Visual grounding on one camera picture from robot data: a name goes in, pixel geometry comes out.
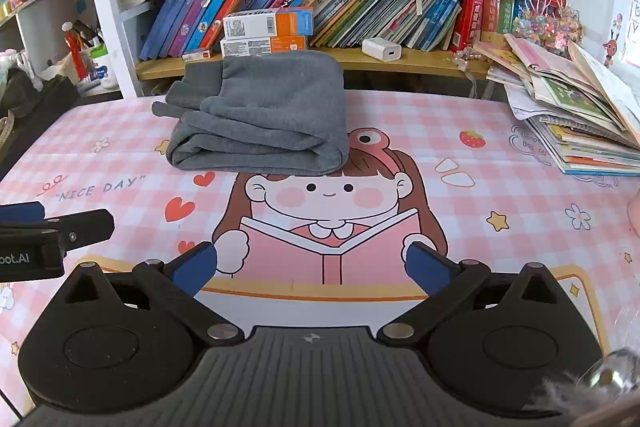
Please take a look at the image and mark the bunch of pens and brushes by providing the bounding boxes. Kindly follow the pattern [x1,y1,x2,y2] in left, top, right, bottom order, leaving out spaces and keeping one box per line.
[72,19,103,48]

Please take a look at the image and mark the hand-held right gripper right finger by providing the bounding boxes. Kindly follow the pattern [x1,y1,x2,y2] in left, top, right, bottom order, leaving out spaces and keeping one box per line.
[376,241,576,348]

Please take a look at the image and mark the pile of booklets and papers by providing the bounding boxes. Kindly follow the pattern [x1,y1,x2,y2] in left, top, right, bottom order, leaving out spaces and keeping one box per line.
[487,33,640,178]

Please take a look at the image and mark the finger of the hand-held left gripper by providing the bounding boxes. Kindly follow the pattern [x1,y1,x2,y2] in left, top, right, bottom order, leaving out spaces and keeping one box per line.
[0,203,47,224]
[0,208,116,253]

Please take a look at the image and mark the cartoon wall poster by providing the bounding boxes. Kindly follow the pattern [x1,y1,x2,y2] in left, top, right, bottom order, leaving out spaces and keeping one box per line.
[610,0,640,68]

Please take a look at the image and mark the white charger plug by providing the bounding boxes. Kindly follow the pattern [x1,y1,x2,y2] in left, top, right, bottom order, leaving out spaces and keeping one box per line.
[361,38,402,60]

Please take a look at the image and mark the white tub with green lid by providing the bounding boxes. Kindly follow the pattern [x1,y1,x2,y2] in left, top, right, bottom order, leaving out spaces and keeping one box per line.
[85,43,120,90]

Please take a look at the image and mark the pearl bead string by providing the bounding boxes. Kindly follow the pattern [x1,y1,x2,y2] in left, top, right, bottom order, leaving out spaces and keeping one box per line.
[452,47,493,68]

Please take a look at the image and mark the white and wood bookshelf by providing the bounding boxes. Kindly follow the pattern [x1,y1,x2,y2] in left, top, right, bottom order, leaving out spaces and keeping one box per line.
[0,0,621,100]

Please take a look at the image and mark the black box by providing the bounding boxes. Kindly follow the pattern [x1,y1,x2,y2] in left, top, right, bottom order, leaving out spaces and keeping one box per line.
[0,74,81,180]

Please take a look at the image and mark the orange and white carton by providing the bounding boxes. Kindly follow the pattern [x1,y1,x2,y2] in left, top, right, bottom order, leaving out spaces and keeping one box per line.
[220,34,308,56]
[222,7,315,40]

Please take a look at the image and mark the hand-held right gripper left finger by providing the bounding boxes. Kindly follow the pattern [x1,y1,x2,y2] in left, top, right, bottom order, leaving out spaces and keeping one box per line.
[60,241,246,348]

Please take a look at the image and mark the small red and white box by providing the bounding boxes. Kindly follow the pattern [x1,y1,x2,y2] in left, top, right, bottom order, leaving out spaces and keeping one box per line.
[181,48,221,62]

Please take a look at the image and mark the grey sweatpants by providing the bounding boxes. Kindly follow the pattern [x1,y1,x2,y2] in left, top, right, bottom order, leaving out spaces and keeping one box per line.
[151,49,351,174]

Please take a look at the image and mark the dark brown cloth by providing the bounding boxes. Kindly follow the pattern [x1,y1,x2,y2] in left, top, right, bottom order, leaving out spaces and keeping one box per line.
[0,67,41,118]

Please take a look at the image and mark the pink checked printed table mat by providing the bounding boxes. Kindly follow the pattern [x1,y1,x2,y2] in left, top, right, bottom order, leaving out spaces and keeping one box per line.
[0,89,640,418]

